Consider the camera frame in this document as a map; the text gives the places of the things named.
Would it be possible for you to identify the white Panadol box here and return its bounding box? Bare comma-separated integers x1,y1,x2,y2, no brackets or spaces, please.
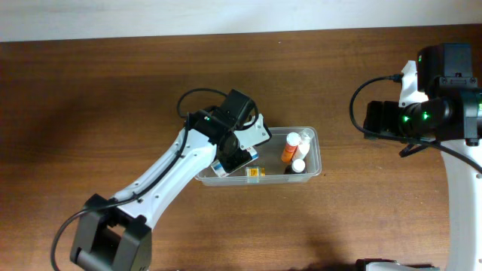
211,147,259,178

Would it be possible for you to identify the small jar gold lid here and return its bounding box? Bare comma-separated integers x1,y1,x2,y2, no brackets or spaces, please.
245,166,265,184

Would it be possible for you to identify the orange tube white cap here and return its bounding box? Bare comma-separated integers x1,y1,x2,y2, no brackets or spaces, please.
281,132,301,163

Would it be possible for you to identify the dark bottle white cap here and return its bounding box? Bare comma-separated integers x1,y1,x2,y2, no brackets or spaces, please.
285,159,307,175

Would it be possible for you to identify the white spray bottle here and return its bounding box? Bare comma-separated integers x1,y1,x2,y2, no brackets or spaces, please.
293,128,315,160

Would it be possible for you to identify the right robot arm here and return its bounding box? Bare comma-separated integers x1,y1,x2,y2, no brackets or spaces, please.
349,43,481,270

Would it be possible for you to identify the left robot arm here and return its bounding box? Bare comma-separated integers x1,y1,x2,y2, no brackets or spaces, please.
70,90,271,270

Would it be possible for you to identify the clear plastic container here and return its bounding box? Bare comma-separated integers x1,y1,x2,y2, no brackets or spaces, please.
195,126,322,186

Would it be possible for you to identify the right black cable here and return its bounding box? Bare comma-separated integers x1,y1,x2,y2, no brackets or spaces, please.
349,73,482,176

